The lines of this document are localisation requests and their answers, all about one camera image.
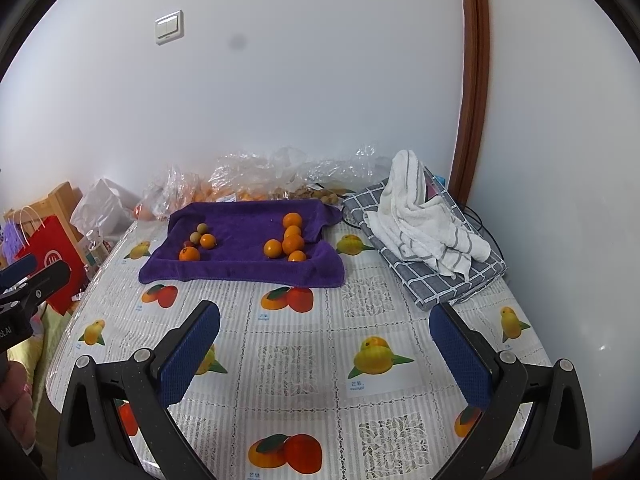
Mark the small clear bag of mandarins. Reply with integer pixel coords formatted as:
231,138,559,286
135,165,203,221

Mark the lavender fuzzy cloth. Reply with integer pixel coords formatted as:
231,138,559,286
0,222,31,261

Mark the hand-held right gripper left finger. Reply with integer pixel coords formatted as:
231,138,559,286
56,300,222,480

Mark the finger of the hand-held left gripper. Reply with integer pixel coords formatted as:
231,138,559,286
15,259,72,311
0,254,38,288

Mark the clear plastic bottle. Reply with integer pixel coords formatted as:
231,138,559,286
85,230,108,266

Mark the fruit print tablecloth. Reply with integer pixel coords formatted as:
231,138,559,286
45,220,553,480

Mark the clear bag of tan fruits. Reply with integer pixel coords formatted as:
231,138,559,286
285,145,393,206

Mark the person's left hand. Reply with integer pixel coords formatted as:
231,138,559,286
0,360,37,450

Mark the green bed sheet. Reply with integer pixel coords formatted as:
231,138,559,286
7,305,83,411

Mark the cardboard box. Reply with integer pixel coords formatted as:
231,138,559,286
20,181,86,243

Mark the grey checked cloth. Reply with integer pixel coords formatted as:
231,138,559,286
342,166,508,313

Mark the white light switch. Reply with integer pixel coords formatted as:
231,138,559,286
154,9,185,46

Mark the thin black table cable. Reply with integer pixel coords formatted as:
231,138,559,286
460,202,497,248

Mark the person's left forearm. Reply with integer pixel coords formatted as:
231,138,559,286
0,412,48,480

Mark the red paper bag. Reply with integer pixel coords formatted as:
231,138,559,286
4,206,90,317

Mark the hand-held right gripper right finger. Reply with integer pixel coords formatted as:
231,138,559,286
428,302,593,480

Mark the white striped towel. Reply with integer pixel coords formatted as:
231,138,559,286
363,149,491,281

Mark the white plastic bag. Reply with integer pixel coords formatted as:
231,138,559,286
69,177,137,246

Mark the purple towel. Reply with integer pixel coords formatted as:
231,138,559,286
138,198,347,289

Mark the large clear bag of mandarins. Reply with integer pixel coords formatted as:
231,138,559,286
202,152,281,203

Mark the brown wooden door frame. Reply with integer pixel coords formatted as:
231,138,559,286
447,0,491,206

